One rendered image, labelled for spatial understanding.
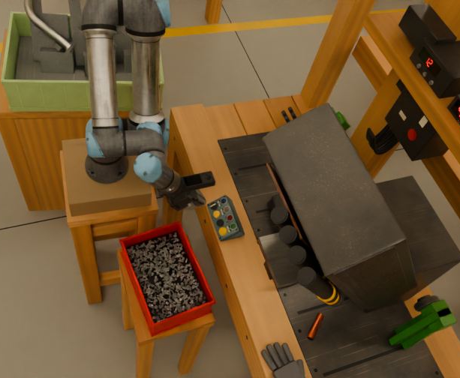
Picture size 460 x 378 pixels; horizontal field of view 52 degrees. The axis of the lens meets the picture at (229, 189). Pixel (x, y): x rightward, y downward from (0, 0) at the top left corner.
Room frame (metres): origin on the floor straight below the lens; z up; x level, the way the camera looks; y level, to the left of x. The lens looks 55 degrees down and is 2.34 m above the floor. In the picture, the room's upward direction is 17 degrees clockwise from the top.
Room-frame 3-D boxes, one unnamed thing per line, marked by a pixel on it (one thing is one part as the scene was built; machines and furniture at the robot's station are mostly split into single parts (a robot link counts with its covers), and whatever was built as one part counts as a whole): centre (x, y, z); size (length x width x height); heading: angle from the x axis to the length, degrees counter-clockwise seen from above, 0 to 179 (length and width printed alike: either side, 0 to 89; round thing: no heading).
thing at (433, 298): (0.67, -0.65, 1.12); 0.08 x 0.03 x 0.08; 123
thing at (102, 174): (0.92, 0.44, 0.98); 0.15 x 0.15 x 0.10
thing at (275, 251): (0.74, -0.33, 1.11); 0.39 x 0.16 x 0.03; 123
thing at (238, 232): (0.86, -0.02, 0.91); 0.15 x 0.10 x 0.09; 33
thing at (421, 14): (1.23, -0.40, 1.59); 0.15 x 0.07 x 0.07; 33
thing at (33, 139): (1.46, 0.80, 0.39); 0.68 x 0.52 x 0.79; 113
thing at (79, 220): (0.91, 0.44, 0.83); 0.32 x 0.32 x 0.04; 30
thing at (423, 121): (1.07, -0.49, 1.42); 0.17 x 0.12 x 0.15; 33
